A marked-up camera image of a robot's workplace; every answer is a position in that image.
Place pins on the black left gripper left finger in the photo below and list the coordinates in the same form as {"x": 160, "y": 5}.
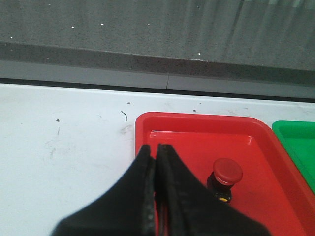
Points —
{"x": 126, "y": 209}

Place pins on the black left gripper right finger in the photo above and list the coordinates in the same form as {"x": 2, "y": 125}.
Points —
{"x": 185, "y": 207}

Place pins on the red mushroom push button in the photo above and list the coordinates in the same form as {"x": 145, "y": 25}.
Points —
{"x": 226, "y": 173}

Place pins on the red plastic tray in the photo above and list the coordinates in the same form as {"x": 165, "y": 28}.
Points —
{"x": 272, "y": 190}

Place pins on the green plastic tray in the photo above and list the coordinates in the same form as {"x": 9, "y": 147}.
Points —
{"x": 298, "y": 139}

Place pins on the grey stone counter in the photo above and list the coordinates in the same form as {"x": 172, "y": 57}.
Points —
{"x": 244, "y": 47}

